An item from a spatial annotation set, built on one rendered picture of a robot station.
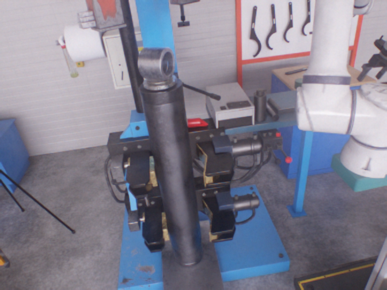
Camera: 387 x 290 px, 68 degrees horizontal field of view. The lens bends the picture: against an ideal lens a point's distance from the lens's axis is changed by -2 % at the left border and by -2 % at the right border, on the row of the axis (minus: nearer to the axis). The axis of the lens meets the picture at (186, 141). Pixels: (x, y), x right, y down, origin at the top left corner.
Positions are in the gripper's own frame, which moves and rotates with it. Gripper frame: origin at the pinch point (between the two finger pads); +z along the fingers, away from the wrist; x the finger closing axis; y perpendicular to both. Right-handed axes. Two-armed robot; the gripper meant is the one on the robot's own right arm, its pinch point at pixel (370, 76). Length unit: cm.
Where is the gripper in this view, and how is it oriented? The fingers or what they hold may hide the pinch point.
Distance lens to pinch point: 184.1
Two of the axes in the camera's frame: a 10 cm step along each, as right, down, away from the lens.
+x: 9.5, -1.6, 2.7
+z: -1.3, 6.0, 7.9
